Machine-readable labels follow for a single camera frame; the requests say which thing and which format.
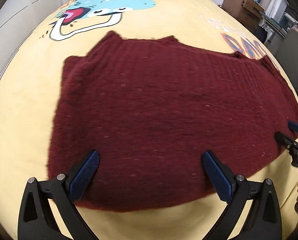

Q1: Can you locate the dark red knit sweater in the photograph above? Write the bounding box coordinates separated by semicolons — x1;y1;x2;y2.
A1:
48;31;298;212

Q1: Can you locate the grey chair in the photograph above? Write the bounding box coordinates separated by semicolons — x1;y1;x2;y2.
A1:
274;29;298;96

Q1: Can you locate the yellow dinosaur print bedsheet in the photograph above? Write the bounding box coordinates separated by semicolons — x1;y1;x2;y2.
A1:
0;0;298;239

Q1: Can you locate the brown wooden cabinet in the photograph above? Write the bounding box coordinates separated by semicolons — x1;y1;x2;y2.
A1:
221;0;264;32

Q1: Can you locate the white wardrobe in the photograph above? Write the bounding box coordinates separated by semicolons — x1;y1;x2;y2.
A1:
0;0;67;78

